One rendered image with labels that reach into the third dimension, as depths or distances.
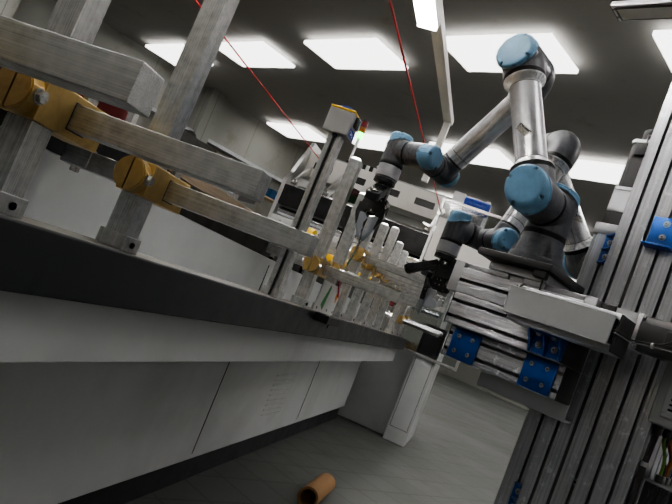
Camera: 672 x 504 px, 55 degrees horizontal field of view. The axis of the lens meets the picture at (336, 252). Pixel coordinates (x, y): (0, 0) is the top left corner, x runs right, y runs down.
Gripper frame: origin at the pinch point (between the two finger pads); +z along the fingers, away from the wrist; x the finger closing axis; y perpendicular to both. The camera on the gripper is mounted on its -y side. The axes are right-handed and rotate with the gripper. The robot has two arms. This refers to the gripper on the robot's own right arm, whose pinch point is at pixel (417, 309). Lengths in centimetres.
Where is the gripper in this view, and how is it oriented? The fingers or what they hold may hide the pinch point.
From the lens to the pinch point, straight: 214.4
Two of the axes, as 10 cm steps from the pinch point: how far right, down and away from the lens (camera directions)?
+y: 9.0, 3.4, -2.5
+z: -3.7, 9.2, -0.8
